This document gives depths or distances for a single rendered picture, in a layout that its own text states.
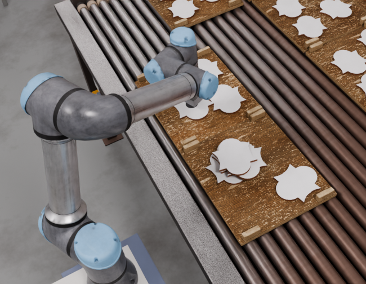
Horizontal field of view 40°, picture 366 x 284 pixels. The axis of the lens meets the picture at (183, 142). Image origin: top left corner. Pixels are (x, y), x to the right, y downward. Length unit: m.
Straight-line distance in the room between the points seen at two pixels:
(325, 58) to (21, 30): 2.68
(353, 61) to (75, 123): 1.23
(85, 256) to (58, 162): 0.26
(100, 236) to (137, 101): 0.39
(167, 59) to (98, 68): 0.73
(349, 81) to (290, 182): 0.52
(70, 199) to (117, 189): 1.49
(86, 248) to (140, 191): 1.48
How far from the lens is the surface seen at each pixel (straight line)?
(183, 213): 1.61
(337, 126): 1.83
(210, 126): 1.79
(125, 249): 1.59
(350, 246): 1.57
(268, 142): 1.74
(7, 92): 3.63
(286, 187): 1.62
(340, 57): 2.04
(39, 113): 1.19
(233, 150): 1.66
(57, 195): 1.35
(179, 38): 1.48
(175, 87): 1.29
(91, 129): 1.12
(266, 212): 1.58
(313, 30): 2.16
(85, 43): 2.28
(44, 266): 2.72
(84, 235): 1.37
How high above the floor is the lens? 2.30
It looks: 51 degrees down
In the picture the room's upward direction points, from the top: 10 degrees counter-clockwise
